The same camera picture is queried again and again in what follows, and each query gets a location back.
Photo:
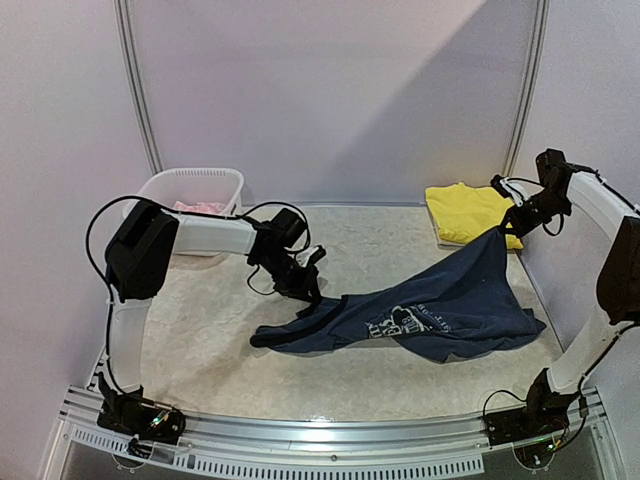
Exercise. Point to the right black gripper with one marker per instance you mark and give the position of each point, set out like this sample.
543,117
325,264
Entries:
520,218

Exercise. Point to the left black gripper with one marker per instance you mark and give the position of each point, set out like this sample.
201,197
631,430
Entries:
300,291

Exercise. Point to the navy blue tank top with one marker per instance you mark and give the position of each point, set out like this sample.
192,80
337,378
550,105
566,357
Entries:
462,306

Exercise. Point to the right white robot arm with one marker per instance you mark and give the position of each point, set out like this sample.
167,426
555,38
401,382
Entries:
564,187

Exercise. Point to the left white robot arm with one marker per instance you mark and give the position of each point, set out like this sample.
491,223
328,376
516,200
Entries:
137,261

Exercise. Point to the white plastic laundry basket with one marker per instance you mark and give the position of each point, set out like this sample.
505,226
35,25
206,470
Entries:
200,185

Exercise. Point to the folded yellow shirt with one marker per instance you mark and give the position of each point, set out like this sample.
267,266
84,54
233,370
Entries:
461,213

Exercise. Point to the pink crumpled garment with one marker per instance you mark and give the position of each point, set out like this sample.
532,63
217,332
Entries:
214,208

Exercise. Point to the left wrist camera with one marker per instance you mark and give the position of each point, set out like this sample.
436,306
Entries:
311,255

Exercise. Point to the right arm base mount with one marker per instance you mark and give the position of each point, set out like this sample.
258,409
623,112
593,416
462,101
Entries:
541,414

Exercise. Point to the aluminium front rail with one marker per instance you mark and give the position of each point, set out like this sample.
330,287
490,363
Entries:
219,447

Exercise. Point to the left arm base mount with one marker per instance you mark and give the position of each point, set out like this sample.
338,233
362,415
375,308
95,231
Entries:
135,416

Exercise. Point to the right aluminium frame post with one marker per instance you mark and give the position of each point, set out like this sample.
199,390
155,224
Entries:
530,75

